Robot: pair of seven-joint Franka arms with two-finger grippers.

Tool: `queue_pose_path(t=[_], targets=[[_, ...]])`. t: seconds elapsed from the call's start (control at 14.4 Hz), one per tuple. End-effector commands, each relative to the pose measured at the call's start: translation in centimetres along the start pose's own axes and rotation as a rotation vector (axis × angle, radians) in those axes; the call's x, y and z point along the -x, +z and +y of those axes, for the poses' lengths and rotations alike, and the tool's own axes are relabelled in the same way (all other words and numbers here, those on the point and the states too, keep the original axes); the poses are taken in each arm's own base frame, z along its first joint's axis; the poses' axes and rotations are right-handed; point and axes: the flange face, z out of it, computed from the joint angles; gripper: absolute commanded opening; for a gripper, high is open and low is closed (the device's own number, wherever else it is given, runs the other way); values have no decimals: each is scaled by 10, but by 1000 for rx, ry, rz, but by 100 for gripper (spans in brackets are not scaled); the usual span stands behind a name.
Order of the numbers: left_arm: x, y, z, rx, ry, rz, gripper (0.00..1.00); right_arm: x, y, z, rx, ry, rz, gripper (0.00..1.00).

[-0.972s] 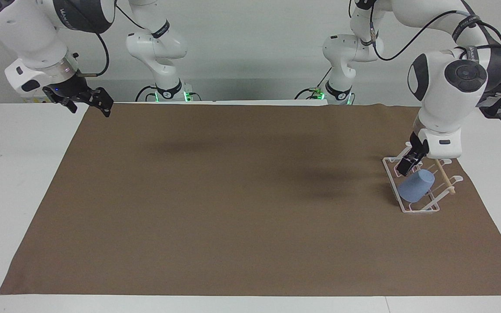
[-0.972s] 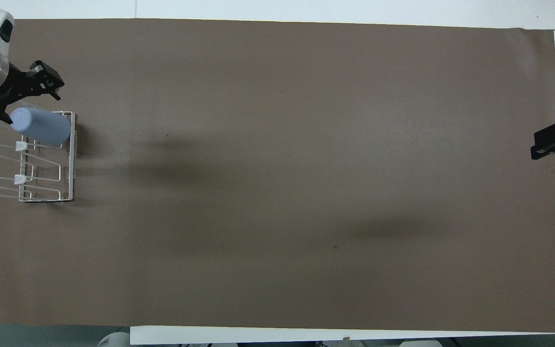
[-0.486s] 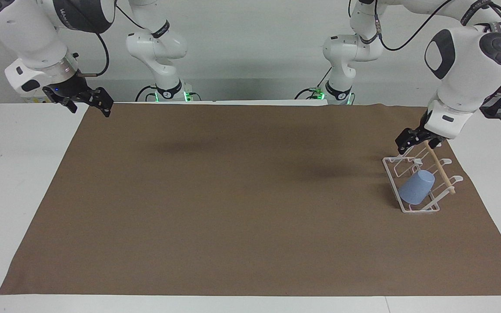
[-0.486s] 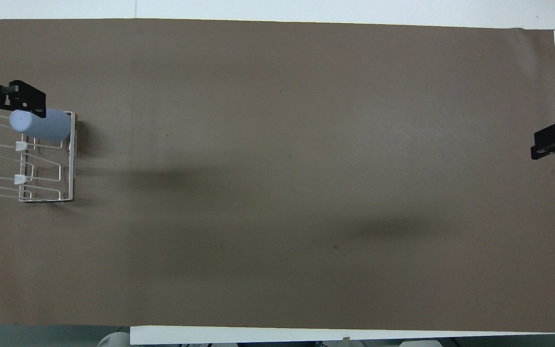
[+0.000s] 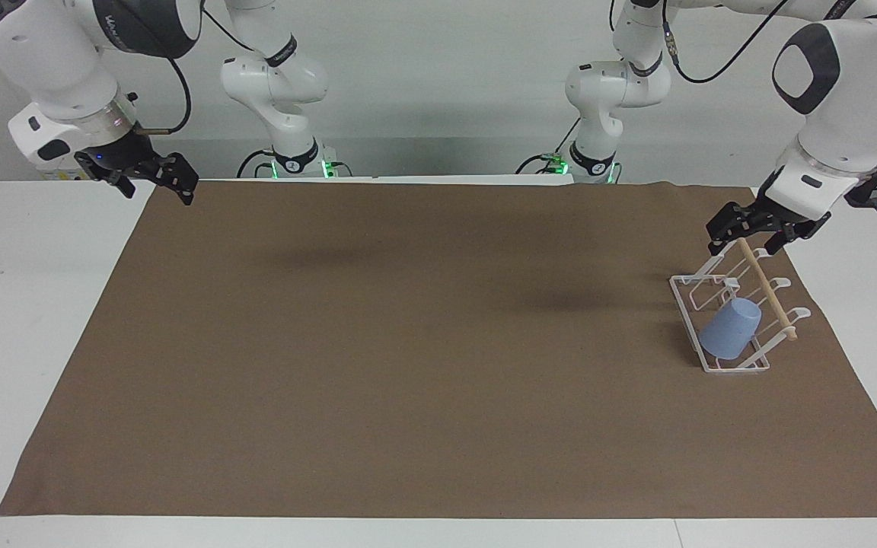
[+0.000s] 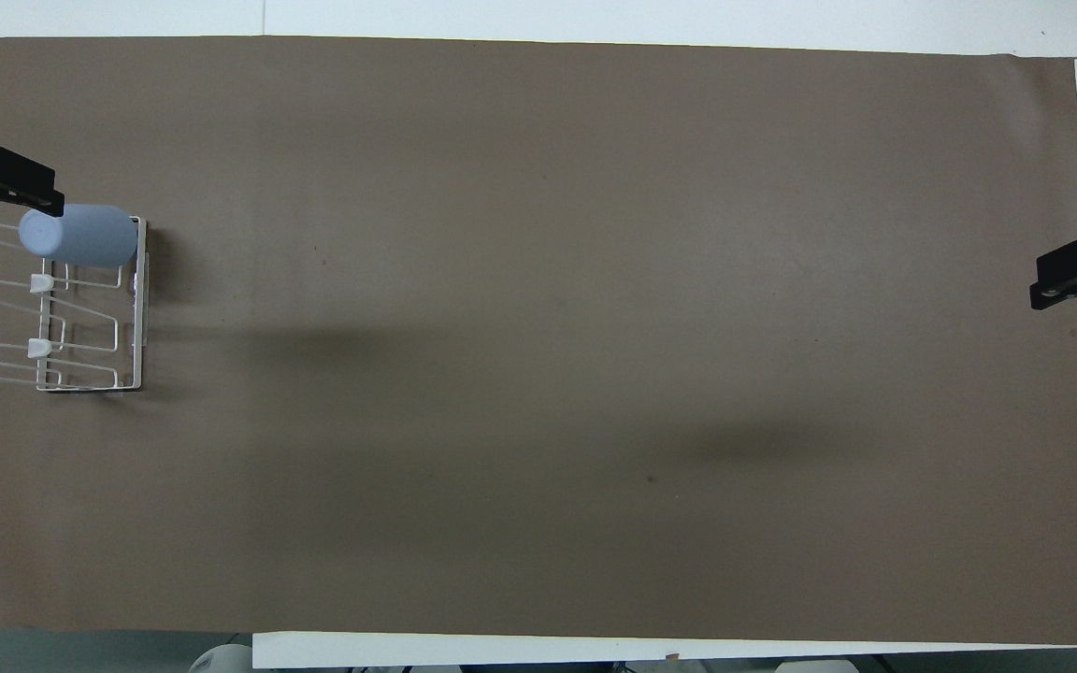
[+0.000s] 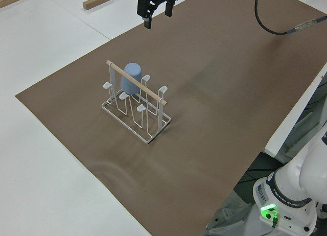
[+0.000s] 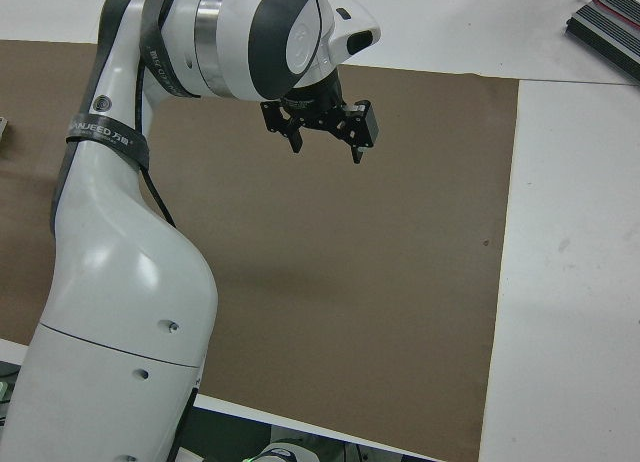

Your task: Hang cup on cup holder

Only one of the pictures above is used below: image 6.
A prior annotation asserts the light blue plastic cup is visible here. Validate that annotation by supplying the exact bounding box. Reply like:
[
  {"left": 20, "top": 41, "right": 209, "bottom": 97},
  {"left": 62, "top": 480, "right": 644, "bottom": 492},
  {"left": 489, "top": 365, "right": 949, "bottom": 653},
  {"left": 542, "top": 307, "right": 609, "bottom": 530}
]
[{"left": 19, "top": 204, "right": 139, "bottom": 269}]

